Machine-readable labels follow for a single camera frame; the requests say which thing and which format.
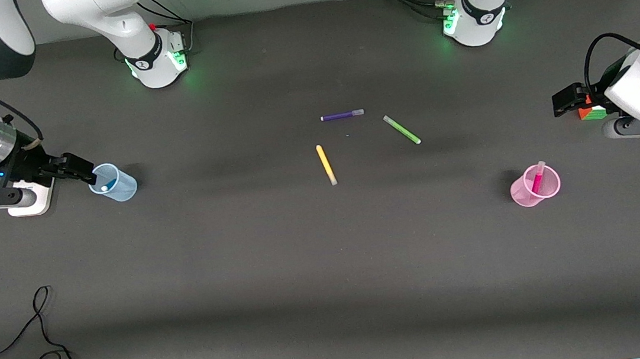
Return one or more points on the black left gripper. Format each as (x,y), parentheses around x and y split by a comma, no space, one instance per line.
(595,96)

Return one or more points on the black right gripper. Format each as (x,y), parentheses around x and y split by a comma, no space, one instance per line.
(28,163)

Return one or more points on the blue marker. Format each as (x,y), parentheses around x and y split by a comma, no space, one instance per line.
(107,184)

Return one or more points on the pink marker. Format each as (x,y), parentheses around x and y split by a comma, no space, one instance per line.
(537,179)

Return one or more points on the colourful puzzle cube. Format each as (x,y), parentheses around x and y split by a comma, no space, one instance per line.
(592,113)

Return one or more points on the white flat block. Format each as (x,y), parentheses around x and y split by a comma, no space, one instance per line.
(37,206)

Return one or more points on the blue translucent cup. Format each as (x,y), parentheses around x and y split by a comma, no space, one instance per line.
(126,189)

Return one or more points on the pink mesh cup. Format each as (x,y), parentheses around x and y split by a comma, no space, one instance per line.
(522,194)

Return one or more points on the green marker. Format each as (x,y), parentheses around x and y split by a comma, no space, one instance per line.
(402,130)

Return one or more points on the purple marker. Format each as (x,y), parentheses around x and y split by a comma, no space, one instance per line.
(340,116)

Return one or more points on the yellow marker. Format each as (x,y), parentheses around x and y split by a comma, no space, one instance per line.
(325,164)

